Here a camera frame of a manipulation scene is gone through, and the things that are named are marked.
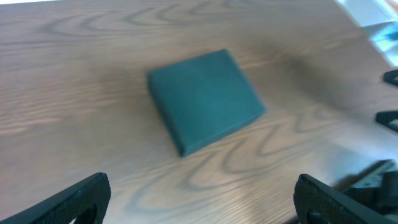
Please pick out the dark green gift box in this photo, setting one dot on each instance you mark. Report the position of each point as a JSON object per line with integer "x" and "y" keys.
{"x": 203, "y": 99}

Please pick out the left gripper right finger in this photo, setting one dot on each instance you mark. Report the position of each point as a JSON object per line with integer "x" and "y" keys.
{"x": 316, "y": 202}

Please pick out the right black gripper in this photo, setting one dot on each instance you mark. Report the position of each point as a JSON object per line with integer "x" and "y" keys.
{"x": 376, "y": 186}

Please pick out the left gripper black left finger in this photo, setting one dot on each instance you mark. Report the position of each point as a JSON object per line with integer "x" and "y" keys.
{"x": 84, "y": 202}

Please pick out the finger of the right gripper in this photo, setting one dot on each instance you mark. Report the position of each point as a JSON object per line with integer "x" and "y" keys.
{"x": 391, "y": 77}

